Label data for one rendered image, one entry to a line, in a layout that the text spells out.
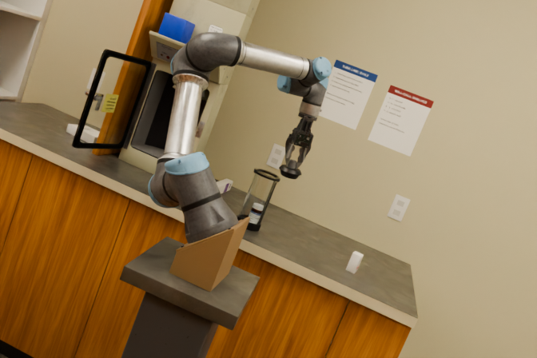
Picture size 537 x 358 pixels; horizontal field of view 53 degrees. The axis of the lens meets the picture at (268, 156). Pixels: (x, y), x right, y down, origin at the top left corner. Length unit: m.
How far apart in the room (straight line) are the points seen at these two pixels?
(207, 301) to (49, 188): 1.09
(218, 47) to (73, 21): 1.55
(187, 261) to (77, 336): 1.02
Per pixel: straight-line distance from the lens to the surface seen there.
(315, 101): 2.00
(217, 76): 2.23
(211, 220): 1.46
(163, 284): 1.44
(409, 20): 2.64
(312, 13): 2.67
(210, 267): 1.46
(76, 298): 2.36
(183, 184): 1.48
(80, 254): 2.30
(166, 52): 2.30
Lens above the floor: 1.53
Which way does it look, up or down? 8 degrees down
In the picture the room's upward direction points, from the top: 21 degrees clockwise
